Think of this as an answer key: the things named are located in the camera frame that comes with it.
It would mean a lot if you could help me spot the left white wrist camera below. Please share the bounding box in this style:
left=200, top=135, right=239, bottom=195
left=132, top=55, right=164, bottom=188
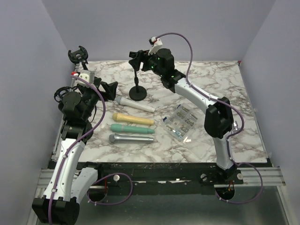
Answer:
left=71, top=70, right=95, bottom=83

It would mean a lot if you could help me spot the silver metal faucet part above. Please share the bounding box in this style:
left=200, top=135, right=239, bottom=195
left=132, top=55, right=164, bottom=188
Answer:
left=232, top=120, right=240, bottom=133

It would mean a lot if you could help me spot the grey microphone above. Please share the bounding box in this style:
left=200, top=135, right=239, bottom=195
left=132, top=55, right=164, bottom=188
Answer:
left=109, top=134, right=154, bottom=143

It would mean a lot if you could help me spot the white microphone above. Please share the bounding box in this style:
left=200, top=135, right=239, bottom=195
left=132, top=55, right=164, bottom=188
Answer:
left=115, top=97, right=155, bottom=113

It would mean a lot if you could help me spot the beige microphone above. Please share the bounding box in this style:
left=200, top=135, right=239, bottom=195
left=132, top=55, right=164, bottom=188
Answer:
left=112, top=113, right=154, bottom=126

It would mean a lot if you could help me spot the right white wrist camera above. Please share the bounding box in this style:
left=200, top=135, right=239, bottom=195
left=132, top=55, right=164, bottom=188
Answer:
left=148, top=37, right=163, bottom=55

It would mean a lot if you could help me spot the clear screw organizer box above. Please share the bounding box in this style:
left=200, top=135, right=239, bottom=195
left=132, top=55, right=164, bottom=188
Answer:
left=161, top=102, right=213, bottom=162

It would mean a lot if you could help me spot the black shock-mount round-base stand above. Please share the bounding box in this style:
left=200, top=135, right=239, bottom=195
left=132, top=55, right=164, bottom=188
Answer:
left=67, top=46, right=88, bottom=70

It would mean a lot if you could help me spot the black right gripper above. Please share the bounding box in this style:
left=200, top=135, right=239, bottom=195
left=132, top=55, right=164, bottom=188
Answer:
left=128, top=48, right=164, bottom=78

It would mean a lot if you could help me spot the black clip microphone stand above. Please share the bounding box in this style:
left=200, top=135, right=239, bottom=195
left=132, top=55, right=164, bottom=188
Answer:
left=58, top=102, right=64, bottom=113

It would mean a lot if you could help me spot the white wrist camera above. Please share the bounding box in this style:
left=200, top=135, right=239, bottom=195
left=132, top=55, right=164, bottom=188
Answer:
left=148, top=37, right=163, bottom=55
left=71, top=70, right=95, bottom=83

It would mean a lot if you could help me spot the black tripod microphone stand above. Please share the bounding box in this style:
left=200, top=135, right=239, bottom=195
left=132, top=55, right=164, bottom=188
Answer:
left=53, top=86, right=78, bottom=103

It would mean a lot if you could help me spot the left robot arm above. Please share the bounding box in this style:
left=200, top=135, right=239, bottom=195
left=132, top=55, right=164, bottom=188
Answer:
left=32, top=78, right=118, bottom=225

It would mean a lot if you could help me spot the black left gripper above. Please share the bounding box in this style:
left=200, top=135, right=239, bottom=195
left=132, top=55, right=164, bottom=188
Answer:
left=82, top=78, right=117, bottom=120

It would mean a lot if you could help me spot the green microphone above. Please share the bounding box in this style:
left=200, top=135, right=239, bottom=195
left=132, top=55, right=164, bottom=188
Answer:
left=110, top=124, right=155, bottom=134

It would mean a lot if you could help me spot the aluminium frame rail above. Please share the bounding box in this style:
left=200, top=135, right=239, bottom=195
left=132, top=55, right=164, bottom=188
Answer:
left=240, top=167, right=286, bottom=187

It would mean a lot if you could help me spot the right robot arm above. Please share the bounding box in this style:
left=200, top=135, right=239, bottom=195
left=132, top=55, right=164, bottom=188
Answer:
left=128, top=48, right=233, bottom=184

